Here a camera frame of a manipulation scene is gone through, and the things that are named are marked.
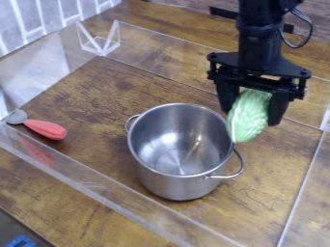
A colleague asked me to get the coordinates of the red handled metal spatula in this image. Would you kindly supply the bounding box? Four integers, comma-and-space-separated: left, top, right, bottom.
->
6, 109, 67, 140

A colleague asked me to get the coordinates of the clear acrylic front barrier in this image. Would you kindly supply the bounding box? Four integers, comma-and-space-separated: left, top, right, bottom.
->
0, 123, 244, 247

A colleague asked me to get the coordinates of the green bumpy gourd toy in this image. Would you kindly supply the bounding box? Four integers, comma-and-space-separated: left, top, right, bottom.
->
228, 89, 273, 143

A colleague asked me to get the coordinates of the silver steel pot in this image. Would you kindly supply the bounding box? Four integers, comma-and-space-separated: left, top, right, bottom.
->
126, 102, 240, 201

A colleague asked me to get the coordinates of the black wall strip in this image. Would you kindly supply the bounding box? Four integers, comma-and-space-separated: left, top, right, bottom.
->
209, 6, 294, 34

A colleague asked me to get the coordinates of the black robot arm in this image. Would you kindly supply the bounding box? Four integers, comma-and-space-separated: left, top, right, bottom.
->
208, 0, 312, 125

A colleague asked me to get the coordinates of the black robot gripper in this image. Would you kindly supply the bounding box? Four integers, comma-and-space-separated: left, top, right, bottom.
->
208, 27, 312, 126

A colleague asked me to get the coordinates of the clear acrylic corner bracket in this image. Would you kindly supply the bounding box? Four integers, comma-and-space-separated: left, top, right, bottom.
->
77, 20, 122, 57

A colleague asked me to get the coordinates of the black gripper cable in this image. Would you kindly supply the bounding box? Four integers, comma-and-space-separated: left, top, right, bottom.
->
278, 8, 314, 50

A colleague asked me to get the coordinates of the blue object at corner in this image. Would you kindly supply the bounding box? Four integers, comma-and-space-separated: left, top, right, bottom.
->
5, 235, 38, 247

